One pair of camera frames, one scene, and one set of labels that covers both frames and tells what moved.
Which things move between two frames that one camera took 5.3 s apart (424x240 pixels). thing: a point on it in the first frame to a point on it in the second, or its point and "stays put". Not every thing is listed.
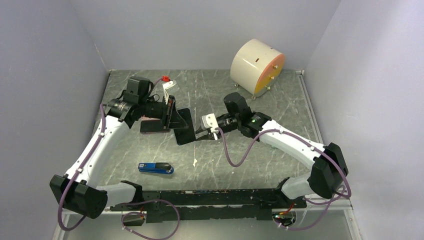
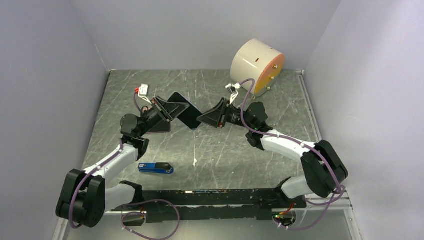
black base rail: (222, 205) stays put
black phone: (152, 126) stays put
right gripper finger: (209, 136) to (212, 117)
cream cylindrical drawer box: (256, 67) stays put
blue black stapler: (155, 168) stays put
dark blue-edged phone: (185, 135) to (190, 116)
